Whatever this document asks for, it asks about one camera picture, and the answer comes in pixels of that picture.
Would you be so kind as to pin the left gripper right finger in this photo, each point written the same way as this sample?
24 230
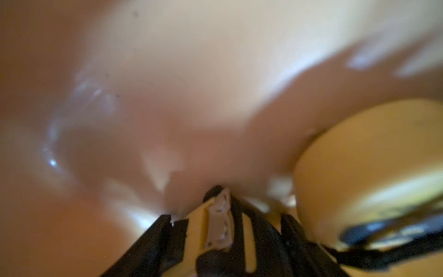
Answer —
307 259

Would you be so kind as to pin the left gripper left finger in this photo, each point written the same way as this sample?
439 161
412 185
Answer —
159 249

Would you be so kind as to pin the yellow black 3m tape measure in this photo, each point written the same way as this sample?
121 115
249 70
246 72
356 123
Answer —
224 237

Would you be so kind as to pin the round yellow tape measure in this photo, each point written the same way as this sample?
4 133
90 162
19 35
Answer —
375 166

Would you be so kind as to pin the yellow plastic tray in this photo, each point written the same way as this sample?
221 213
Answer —
115 112

